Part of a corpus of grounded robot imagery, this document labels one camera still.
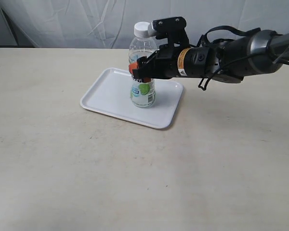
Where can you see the clear plastic bottle white cap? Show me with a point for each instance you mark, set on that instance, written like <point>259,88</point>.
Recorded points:
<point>142,92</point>

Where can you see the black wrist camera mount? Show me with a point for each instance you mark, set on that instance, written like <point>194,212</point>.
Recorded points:
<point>172,29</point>

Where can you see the white rectangular plastic tray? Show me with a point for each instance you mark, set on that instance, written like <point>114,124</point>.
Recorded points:
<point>113,94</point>

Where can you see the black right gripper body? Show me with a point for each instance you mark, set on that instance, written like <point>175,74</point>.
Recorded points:
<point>158,65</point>

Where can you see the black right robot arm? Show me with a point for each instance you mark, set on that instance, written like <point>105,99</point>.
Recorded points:
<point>256,52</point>

